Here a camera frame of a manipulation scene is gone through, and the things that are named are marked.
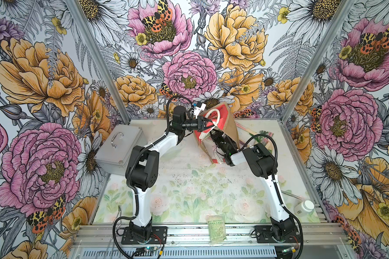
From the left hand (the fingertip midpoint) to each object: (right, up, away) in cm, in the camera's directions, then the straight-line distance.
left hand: (216, 126), depth 82 cm
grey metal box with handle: (-52, -9, +6) cm, 53 cm away
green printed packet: (0, -46, -9) cm, 47 cm away
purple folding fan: (+26, -1, +34) cm, 42 cm away
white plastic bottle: (+39, -38, -8) cm, 55 cm away
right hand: (-3, -2, +22) cm, 22 cm away
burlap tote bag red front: (+4, +3, 0) cm, 5 cm away
